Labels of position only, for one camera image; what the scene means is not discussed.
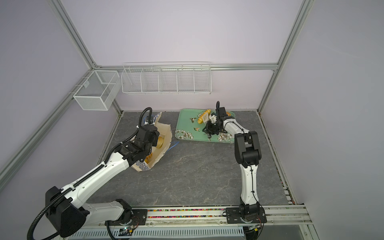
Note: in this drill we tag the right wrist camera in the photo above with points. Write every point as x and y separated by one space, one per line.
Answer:
219 115

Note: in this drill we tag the long white wire basket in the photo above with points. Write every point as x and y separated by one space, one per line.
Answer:
167 78

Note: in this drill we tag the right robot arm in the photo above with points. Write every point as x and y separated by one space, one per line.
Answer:
248 154

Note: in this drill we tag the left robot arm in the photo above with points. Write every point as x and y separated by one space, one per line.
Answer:
67 209

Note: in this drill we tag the flaky pastry fake bread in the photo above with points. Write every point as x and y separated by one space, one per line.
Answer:
156 150

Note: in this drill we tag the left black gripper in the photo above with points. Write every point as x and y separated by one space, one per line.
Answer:
155 142

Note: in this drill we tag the aluminium frame posts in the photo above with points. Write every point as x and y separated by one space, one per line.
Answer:
34 140

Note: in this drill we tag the small white mesh basket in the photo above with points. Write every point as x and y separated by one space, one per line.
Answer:
98 91

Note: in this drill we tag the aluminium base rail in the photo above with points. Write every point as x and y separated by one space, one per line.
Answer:
199 222

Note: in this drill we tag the blue checkered paper bag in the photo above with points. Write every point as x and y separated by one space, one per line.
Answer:
166 132

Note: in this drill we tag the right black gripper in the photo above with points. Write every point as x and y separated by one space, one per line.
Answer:
208 129

